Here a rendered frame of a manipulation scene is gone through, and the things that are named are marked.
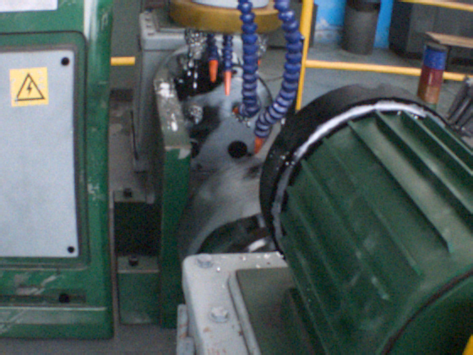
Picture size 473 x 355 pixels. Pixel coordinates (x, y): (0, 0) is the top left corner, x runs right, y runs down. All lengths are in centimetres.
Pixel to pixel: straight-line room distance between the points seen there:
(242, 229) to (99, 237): 28
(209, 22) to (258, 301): 47
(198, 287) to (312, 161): 18
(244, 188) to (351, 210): 38
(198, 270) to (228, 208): 16
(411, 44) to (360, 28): 62
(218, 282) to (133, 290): 45
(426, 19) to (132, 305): 572
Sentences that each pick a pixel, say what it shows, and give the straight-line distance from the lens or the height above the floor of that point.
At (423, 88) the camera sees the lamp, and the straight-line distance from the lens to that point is 148.
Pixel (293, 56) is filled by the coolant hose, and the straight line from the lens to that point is 77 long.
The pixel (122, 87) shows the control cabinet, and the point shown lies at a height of 12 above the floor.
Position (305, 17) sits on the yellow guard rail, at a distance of 344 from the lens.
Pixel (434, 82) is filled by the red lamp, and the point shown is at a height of 113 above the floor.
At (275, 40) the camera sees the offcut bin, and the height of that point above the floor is 12.
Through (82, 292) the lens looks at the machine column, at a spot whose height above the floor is 89.
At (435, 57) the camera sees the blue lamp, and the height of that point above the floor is 119.
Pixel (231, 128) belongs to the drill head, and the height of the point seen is 102.
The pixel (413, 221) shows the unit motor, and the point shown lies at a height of 134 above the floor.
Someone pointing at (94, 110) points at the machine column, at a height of 121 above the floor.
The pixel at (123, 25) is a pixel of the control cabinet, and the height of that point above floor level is 57.
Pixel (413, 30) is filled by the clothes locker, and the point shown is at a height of 35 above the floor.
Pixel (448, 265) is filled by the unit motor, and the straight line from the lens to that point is 32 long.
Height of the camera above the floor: 151
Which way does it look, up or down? 28 degrees down
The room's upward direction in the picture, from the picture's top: 6 degrees clockwise
